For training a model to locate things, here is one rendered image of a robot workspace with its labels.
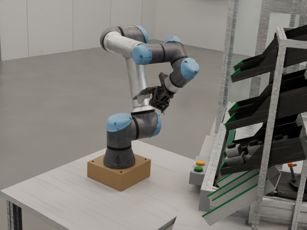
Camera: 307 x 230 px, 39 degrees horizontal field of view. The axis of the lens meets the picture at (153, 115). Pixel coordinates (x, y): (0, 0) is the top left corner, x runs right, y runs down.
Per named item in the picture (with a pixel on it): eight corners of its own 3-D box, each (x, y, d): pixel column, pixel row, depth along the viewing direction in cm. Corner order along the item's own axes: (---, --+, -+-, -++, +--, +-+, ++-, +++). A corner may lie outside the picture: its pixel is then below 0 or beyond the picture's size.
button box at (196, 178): (188, 184, 200) (189, 171, 198) (195, 165, 220) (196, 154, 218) (203, 186, 199) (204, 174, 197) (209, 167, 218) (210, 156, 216)
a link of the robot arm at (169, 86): (170, 69, 177) (186, 77, 180) (164, 75, 180) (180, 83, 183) (168, 83, 172) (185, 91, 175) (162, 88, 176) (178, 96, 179)
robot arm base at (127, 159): (96, 162, 207) (96, 143, 204) (120, 153, 218) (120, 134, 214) (118, 172, 197) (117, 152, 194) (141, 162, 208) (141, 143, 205)
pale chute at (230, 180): (214, 205, 166) (206, 196, 166) (223, 190, 177) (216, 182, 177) (274, 169, 152) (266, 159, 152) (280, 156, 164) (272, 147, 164)
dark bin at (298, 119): (224, 158, 159) (218, 139, 158) (233, 146, 171) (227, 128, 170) (302, 142, 146) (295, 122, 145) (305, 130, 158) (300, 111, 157)
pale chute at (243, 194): (209, 226, 152) (201, 216, 152) (219, 209, 163) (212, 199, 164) (275, 189, 138) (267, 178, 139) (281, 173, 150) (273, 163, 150)
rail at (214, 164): (198, 210, 186) (200, 187, 183) (218, 138, 269) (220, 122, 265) (211, 212, 185) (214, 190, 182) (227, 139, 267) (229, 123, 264)
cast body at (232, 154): (226, 166, 151) (220, 148, 150) (230, 162, 155) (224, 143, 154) (250, 162, 147) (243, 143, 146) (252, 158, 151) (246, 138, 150)
